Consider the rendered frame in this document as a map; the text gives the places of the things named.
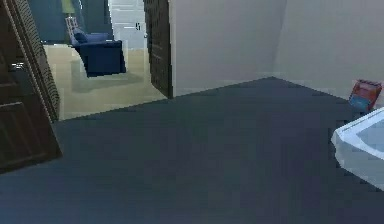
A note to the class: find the white room door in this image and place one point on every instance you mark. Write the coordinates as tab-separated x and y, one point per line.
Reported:
128	26

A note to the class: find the dark blue armchair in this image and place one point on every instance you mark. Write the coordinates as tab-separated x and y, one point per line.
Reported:
101	56

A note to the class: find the red and blue box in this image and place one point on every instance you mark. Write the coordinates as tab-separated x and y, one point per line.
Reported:
365	95

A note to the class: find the yellow-green floor lamp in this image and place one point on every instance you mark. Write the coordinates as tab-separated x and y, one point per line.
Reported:
68	8

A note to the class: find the dark brown room door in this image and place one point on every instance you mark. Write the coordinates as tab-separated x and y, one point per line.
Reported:
23	126

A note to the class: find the white lattice chair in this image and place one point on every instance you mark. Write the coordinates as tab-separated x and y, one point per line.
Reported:
71	25

